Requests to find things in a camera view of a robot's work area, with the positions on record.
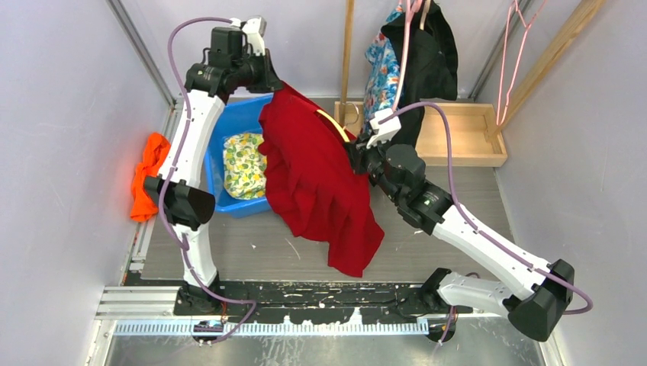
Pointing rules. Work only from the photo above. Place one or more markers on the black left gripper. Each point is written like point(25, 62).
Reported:
point(268, 81)

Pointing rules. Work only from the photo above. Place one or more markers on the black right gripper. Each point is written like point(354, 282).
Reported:
point(358, 152)

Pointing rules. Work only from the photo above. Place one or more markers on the red pleated skirt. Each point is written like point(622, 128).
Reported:
point(310, 183)

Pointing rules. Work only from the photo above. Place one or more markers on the lemon print skirt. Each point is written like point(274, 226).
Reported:
point(244, 166)

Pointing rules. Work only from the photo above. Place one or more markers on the pink wire hanger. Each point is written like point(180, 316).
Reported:
point(510, 66)

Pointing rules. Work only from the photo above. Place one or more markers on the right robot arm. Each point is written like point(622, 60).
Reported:
point(531, 293)

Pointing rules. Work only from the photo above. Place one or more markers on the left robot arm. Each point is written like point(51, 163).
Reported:
point(237, 57)

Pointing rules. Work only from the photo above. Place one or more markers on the pink plastic hanger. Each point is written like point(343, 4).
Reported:
point(410, 9)

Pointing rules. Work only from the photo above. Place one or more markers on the blue plastic bin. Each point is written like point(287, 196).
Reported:
point(237, 117)

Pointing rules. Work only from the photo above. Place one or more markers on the blue floral garment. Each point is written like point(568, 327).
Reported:
point(384, 75)

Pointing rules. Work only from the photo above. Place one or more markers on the black garment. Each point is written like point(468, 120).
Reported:
point(432, 67)

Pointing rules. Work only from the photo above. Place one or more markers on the wooden rack base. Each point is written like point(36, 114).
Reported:
point(451, 134)

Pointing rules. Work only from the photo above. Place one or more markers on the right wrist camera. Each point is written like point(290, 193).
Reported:
point(383, 127)

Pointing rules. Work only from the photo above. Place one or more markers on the wooden rack post left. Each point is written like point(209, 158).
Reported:
point(347, 40)

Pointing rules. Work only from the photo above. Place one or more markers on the wooden rack post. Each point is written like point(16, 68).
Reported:
point(578, 20)
point(347, 40)

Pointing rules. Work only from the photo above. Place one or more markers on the aluminium frame rail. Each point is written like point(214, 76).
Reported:
point(133, 35)

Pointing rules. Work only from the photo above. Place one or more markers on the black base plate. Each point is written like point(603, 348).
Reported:
point(315, 302)

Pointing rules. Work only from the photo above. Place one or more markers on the wooden rack post right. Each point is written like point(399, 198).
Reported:
point(578, 20)

